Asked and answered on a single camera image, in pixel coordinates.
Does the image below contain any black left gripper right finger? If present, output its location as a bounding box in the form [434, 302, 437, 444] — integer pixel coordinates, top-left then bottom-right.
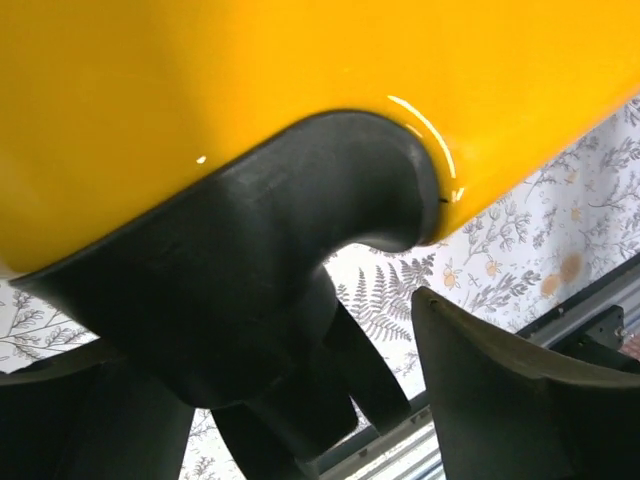
[412, 288, 639, 480]

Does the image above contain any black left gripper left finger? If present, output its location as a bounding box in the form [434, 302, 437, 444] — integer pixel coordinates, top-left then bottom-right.
[1, 340, 193, 480]

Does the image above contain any yellow suitcase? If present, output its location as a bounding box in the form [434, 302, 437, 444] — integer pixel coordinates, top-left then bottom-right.
[0, 0, 640, 480]

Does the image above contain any floral patterned tablecloth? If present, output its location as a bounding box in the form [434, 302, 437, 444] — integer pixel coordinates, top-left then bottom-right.
[1, 96, 639, 479]

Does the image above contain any aluminium mounting rail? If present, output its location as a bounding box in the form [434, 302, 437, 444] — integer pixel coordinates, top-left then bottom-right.
[315, 257, 639, 479]

